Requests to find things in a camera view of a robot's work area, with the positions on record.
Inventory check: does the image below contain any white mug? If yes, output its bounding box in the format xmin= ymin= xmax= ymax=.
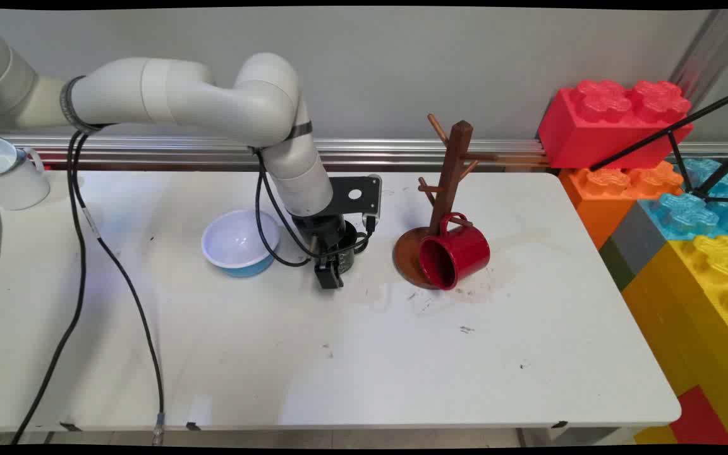
xmin=0 ymin=136 xmax=51 ymax=211

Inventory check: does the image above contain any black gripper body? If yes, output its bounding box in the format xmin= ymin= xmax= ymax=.
xmin=304 ymin=215 xmax=360 ymax=274

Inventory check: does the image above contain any brown wooden mug tree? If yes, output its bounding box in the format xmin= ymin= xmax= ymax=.
xmin=393 ymin=114 xmax=501 ymax=290

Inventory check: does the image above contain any black cable with silver plug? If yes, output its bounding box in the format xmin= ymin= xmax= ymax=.
xmin=72 ymin=133 xmax=167 ymax=444

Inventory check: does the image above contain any orange studded building block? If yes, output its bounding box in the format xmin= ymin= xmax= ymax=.
xmin=559 ymin=161 xmax=685 ymax=250

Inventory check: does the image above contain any red flat building block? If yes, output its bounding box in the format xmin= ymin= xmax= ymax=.
xmin=669 ymin=385 xmax=728 ymax=445

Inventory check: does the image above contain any black camera USB cable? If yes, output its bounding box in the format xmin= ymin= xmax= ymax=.
xmin=262 ymin=164 xmax=379 ymax=260

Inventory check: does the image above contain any white bowl with blue base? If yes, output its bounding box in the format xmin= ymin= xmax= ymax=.
xmin=201 ymin=209 xmax=281 ymax=278

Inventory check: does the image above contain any yellow studded building block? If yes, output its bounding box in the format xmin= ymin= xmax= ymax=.
xmin=621 ymin=235 xmax=728 ymax=446

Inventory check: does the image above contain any red studded building block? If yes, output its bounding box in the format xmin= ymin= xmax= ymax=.
xmin=538 ymin=79 xmax=695 ymax=170

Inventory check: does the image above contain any red speckled enamel mug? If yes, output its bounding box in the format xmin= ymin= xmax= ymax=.
xmin=418 ymin=213 xmax=491 ymax=291

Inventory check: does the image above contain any long black cable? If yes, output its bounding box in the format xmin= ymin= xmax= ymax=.
xmin=10 ymin=130 xmax=87 ymax=445

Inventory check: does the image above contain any slanted aluminium post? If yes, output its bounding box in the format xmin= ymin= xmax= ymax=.
xmin=670 ymin=9 xmax=728 ymax=95

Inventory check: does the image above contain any blue studded building block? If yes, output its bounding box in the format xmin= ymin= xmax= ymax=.
xmin=639 ymin=157 xmax=728 ymax=241

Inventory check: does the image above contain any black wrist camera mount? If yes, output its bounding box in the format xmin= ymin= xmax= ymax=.
xmin=328 ymin=174 xmax=382 ymax=219

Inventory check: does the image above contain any black looped wrist cable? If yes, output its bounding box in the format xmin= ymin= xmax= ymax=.
xmin=252 ymin=149 xmax=314 ymax=267

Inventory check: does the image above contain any grey building block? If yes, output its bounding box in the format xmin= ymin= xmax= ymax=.
xmin=610 ymin=201 xmax=668 ymax=276

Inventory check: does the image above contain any dark green building block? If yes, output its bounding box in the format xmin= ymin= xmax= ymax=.
xmin=599 ymin=237 xmax=636 ymax=291

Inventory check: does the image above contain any wide black cable strap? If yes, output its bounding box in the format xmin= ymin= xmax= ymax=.
xmin=59 ymin=75 xmax=116 ymax=135

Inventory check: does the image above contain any horizontal aluminium rail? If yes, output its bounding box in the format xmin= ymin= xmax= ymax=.
xmin=0 ymin=135 xmax=728 ymax=173

